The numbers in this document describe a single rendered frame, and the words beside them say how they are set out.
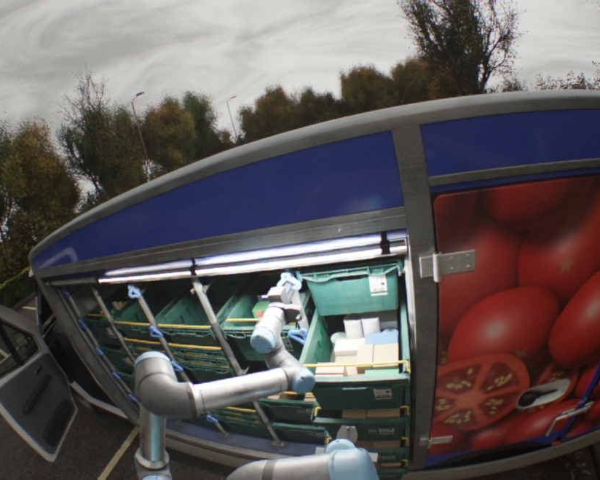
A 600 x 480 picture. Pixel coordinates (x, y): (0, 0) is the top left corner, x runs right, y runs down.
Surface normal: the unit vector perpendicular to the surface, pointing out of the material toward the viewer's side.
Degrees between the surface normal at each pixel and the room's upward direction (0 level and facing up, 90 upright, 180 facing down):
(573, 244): 90
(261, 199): 90
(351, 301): 91
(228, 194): 90
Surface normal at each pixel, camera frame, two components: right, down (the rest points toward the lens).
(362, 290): -0.23, 0.43
